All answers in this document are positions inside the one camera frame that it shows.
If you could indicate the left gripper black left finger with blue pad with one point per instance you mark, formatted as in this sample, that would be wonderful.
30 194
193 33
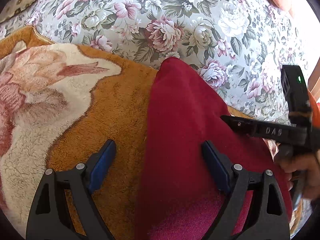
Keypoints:
63 207

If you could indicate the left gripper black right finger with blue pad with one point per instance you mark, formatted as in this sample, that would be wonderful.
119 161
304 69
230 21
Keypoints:
266 218

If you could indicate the floral grey bed sheet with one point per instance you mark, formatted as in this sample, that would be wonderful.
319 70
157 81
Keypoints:
236 46

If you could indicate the orange cream floral fleece blanket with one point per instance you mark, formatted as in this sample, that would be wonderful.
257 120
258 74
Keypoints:
59 104

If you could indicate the dark red knit sweater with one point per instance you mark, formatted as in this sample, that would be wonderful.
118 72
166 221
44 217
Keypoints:
177 197

